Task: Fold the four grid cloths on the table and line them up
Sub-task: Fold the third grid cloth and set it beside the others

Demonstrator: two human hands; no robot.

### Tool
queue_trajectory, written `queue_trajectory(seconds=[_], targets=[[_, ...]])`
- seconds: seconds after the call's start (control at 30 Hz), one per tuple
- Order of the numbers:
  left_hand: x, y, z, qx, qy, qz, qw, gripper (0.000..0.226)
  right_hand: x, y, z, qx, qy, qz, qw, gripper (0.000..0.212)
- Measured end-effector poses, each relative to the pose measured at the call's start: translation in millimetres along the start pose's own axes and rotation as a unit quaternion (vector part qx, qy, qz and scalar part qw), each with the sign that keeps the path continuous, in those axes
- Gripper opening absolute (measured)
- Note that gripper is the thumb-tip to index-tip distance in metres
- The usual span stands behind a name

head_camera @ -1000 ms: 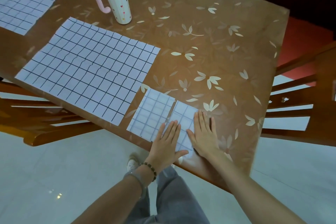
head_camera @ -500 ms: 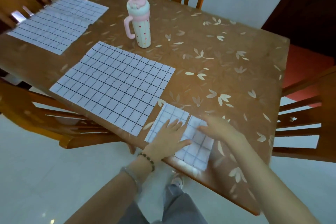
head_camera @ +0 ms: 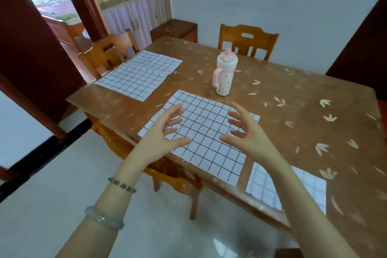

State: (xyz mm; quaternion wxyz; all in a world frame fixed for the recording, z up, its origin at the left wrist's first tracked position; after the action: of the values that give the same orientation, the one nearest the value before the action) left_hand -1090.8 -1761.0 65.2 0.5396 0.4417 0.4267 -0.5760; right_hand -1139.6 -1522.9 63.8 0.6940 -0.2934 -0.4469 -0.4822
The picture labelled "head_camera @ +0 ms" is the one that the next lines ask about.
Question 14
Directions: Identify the dark red door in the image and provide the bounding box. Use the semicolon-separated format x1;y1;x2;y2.
326;0;387;101
0;0;108;140

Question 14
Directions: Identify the brown floral wooden table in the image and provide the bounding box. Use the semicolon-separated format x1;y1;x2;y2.
66;36;387;258

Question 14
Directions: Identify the person's left hand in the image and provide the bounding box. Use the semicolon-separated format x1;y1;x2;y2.
130;103;192;168

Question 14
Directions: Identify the cream bottle with pink lid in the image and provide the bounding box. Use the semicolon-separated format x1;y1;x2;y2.
212;48;239;97

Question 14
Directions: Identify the person's right hand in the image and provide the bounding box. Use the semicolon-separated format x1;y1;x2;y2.
219;101;288;174

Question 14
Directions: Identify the pale striped wooden cabinet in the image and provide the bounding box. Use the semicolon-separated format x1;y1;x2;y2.
80;0;173;51

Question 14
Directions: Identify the person's right forearm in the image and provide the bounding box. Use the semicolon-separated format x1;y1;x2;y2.
266;159;360;258

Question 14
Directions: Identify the wooden dining chair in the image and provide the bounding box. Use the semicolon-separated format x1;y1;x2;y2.
218;24;280;61
79;28;139;79
90;121;204;221

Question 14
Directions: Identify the pale jade bangle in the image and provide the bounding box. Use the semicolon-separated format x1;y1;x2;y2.
84;206;125;231

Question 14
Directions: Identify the dark beaded bracelet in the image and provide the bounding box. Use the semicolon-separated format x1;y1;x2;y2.
108;177;137;194

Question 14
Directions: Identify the person's left forearm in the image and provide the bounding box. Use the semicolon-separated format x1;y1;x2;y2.
56;153;152;258

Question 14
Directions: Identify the brown wooden nightstand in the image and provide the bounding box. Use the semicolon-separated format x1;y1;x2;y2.
150;19;198;43

